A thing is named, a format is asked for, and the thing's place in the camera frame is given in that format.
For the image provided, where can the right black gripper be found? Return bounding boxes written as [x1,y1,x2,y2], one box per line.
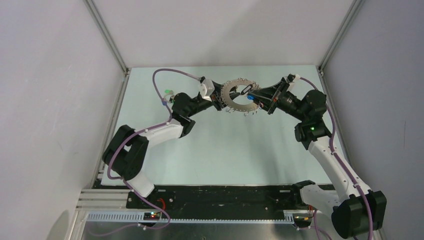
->
[247,81,307,122]

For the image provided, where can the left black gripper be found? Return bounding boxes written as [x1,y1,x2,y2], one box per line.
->
[186,80,240,118]

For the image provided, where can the metal disc with keyrings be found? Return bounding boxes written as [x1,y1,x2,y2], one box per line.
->
[221,78,260,116]

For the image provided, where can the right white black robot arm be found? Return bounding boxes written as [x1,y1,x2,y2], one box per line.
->
[243,78,387,240]

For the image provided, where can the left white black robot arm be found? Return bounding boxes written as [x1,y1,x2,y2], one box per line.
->
[101,83,225,208]

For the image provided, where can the black tagged key on disc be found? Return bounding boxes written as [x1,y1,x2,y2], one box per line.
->
[240,84,254,96]

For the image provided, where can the green tagged key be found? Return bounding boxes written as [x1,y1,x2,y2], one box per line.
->
[165,89,174,95]

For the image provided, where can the right controller board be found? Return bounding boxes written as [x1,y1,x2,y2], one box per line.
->
[293,214,315,229]

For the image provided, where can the controller board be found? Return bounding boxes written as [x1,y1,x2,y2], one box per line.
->
[140,211,162,222]
[293,214,315,229]

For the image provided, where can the left controller board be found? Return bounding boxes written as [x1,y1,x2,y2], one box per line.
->
[140,211,162,222]

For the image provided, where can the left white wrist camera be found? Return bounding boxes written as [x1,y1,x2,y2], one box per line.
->
[199,77,215,102]

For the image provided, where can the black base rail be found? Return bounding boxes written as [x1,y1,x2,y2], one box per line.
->
[126,185,315,221]

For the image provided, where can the left aluminium frame rails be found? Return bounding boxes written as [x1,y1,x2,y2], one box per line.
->
[75,170,130,211]

